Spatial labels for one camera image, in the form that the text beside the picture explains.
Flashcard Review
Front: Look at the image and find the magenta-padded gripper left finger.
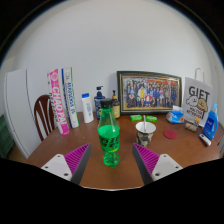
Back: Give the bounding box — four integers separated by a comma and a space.
40, 143, 92, 186

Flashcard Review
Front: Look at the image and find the blue tissue pack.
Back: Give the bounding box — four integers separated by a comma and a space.
165, 105, 185, 125

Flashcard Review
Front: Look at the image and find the pink shuttlecock tube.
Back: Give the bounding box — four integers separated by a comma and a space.
46, 68, 71, 136

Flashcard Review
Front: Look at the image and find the green plastic drink bottle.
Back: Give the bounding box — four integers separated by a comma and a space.
96, 98, 121, 168

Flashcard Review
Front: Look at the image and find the white lotion bottle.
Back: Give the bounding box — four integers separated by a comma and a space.
81, 92, 95, 124

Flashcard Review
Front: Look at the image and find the small patterned box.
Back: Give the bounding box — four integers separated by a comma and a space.
184, 121, 198, 132

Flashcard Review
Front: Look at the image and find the small green packet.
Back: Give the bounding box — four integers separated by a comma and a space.
145, 115, 158, 123
129, 114, 144, 122

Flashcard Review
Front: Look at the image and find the amber pump bottle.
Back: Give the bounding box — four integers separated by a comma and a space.
111, 89, 121, 119

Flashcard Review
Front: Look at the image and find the white printed paper bag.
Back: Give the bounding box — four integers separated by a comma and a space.
181, 67, 214, 128

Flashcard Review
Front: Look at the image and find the framed group photo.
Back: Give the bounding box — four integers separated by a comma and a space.
116, 70, 183, 116

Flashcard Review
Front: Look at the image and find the dark blue pump bottle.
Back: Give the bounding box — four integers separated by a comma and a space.
93, 85, 106, 121

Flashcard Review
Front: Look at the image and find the white spoon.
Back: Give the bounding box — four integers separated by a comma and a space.
142, 115, 148, 134

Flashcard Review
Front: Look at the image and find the brown wooden chair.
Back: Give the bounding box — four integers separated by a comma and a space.
33, 94, 57, 142

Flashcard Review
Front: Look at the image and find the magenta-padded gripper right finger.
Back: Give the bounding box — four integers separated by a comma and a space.
132, 142, 184, 186

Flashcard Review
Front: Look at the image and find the white remote control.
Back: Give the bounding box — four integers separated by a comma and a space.
198, 133, 212, 147

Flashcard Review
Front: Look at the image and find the blue detergent bottle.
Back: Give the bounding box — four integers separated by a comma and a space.
202, 102, 220, 141

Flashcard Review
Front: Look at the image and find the white green shuttlecock tube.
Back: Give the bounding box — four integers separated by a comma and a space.
61, 66, 81, 129

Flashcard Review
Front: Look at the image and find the white board panel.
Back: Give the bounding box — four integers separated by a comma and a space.
3, 68, 43, 160

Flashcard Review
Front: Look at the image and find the patterned paper cup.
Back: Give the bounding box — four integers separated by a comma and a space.
135, 121, 157, 148

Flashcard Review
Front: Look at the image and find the flat round red coaster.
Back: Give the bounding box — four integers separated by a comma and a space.
163, 129, 178, 140

